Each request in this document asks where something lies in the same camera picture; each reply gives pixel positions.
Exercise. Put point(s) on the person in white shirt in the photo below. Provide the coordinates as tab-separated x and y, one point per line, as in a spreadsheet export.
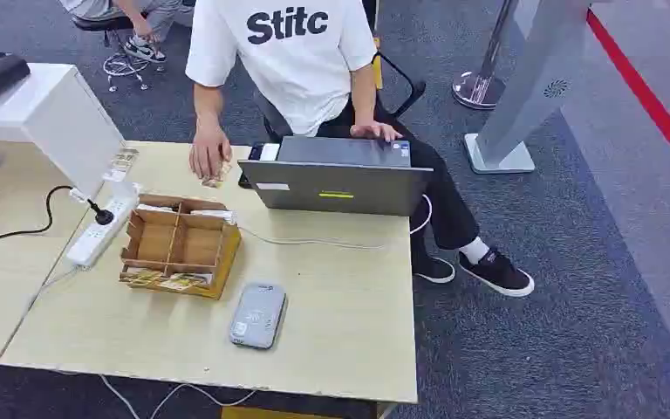
289	75

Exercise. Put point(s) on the white card stack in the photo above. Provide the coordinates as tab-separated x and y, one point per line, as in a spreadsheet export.
215	215

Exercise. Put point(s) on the grey card reader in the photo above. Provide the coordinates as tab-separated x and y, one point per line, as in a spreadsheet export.
257	315

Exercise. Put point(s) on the black stool with chrome base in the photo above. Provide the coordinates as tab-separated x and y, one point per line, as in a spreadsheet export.
124	63

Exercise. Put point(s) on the person's right hand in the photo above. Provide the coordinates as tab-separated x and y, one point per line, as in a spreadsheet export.
208	151

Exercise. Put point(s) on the person's left hand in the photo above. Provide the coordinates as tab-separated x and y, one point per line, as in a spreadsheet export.
374	130

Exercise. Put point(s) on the printed card row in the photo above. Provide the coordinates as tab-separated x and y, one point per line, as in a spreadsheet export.
164	280

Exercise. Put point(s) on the white cabinet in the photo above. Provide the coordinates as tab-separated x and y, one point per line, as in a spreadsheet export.
63	115

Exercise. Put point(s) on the chrome stanchion post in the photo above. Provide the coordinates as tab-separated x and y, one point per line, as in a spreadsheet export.
482	84

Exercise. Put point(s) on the grey kiosk stand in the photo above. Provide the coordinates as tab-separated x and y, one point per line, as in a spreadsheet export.
534	75

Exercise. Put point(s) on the wooden divided card box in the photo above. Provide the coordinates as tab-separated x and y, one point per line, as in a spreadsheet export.
179	248

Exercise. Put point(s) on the seated person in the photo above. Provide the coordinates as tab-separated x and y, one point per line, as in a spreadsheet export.
138	17

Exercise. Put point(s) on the black and white phone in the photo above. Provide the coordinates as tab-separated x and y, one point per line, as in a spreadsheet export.
263	152

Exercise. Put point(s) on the clear wrapped card packs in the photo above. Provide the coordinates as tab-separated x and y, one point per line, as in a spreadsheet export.
121	163

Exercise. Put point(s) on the yellow box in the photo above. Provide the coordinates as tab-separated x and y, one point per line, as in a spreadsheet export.
277	413

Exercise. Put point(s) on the grey laptop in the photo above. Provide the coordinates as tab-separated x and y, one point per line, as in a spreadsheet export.
335	179

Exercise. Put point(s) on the white plug adaptor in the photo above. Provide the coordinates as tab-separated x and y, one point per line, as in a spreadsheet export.
78	195

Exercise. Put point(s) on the white power strip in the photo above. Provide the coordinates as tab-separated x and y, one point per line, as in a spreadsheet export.
101	231

